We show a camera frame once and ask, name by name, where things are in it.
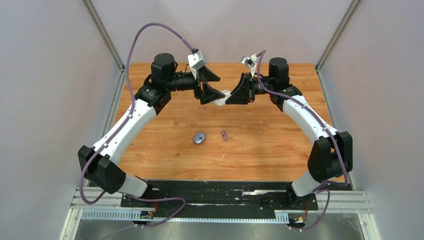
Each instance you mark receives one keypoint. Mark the left aluminium frame post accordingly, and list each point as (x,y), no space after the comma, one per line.
(98,23)

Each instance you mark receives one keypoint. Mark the right aluminium frame post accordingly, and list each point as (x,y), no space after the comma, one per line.
(352,8)

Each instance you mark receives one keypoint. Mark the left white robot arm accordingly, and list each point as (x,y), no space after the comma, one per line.
(99,163)

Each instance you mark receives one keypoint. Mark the aluminium frame post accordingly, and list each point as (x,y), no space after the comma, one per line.
(352,8)
(98,23)

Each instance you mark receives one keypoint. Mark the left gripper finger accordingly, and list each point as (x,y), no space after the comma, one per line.
(211,94)
(209,76)

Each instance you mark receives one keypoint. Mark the blue-grey earbud case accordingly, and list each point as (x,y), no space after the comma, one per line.
(199,138)

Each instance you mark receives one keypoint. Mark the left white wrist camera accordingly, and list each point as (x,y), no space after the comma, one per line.
(196,61)

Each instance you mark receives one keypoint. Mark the white earbud charging case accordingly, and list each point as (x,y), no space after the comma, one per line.
(222,101)

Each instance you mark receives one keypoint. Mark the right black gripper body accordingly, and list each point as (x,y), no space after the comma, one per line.
(254,89)

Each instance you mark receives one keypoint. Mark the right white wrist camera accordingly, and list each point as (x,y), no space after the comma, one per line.
(251,63)

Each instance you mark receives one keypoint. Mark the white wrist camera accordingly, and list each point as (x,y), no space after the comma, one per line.
(251,63)
(196,61)

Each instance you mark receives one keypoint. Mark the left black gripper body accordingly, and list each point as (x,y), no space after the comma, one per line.
(197,89)

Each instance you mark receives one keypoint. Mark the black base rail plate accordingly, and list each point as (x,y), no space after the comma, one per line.
(231,199)

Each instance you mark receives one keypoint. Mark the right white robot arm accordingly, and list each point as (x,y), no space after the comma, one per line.
(331,155)

